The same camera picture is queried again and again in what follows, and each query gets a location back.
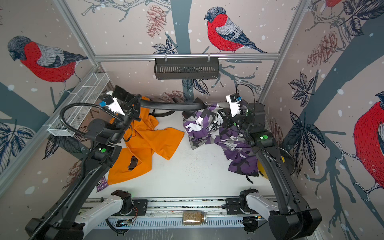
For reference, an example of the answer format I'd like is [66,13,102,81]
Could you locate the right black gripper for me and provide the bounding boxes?
[220,107,255,135]

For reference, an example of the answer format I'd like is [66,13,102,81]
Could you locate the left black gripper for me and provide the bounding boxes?
[109,94,140,145]

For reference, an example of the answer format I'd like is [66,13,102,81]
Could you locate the purple camouflage trousers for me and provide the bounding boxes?
[183,104,259,178]

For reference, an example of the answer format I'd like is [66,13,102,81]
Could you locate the orange trousers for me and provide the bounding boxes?
[107,108,185,185]

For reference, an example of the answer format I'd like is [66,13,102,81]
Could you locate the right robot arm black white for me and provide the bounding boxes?
[233,103,322,240]

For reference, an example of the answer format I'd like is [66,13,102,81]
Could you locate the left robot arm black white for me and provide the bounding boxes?
[25,86,142,240]

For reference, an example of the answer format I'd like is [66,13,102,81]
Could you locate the yellow object beside spool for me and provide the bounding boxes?
[257,155,285,180]

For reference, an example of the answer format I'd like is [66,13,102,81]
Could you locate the black perforated metal shelf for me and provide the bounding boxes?
[154,58,220,80]

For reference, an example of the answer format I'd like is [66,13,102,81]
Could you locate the dark candy packet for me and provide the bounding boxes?
[96,176,109,193]

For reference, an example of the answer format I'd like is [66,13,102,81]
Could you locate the jar of grains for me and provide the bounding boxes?
[182,211,207,225]

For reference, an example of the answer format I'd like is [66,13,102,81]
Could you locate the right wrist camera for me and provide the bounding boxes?
[226,93,242,117]

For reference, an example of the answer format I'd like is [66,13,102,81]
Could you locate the horizontal aluminium frame bar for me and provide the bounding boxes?
[94,53,281,63]

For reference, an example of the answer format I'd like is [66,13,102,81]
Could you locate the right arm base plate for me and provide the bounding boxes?
[221,198,257,215]

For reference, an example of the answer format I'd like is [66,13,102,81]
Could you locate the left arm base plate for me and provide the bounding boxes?
[118,199,148,217]

